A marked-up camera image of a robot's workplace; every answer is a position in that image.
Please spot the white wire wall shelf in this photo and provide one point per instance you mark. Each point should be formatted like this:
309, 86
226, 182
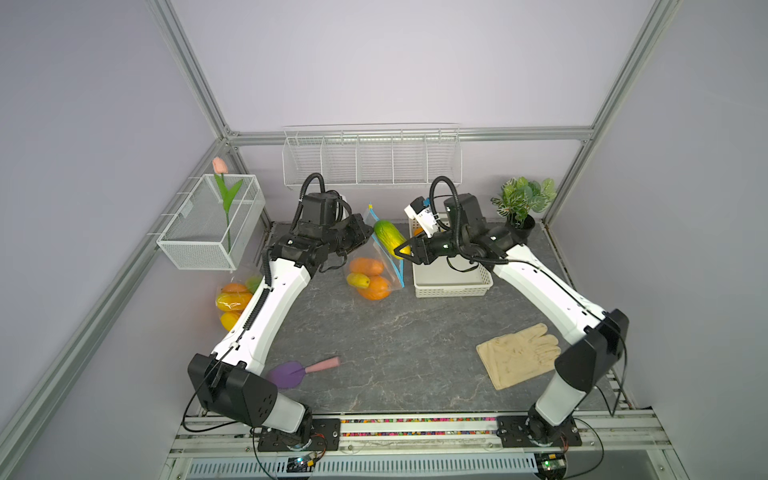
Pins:
379, 155

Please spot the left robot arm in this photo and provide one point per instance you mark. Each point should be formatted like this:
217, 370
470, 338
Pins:
229, 381

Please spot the small yellow mango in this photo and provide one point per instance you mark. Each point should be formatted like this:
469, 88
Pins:
358, 280

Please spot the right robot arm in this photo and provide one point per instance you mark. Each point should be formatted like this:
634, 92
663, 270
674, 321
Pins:
596, 337

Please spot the spare clear zip-top bag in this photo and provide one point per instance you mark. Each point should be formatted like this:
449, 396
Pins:
393, 267

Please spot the white perforated plastic basket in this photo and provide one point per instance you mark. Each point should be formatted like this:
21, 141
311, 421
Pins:
446, 277

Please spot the purple pink scoop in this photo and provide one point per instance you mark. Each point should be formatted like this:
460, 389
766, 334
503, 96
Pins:
291, 374

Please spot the yellow green mango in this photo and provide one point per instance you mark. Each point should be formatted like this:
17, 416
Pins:
389, 236

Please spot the black glossy plant pot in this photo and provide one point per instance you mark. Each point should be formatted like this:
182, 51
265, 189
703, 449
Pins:
520, 229

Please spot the green artificial plant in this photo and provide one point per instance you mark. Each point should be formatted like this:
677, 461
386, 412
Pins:
521, 196

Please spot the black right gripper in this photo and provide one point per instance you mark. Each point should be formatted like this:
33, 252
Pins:
420, 248

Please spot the beige work glove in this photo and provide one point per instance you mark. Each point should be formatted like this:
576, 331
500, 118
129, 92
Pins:
515, 358

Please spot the white mesh wall basket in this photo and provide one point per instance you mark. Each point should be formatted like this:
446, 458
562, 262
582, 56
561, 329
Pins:
194, 238

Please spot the clear zip-top bag blue zipper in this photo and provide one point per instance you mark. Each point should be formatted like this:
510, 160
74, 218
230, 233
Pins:
237, 278

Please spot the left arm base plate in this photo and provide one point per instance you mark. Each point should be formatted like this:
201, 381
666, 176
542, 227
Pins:
321, 434

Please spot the large orange mango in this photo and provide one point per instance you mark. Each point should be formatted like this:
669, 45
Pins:
235, 288

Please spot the pink artificial tulip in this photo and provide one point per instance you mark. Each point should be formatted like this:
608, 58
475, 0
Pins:
227, 193

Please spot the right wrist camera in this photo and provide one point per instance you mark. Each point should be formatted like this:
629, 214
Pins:
420, 211

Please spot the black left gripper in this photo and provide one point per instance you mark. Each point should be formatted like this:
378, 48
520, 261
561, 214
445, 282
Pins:
355, 222

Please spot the orange mango top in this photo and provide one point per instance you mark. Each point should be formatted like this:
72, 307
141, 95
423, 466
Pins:
366, 266

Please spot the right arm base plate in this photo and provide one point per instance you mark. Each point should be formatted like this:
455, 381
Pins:
520, 431

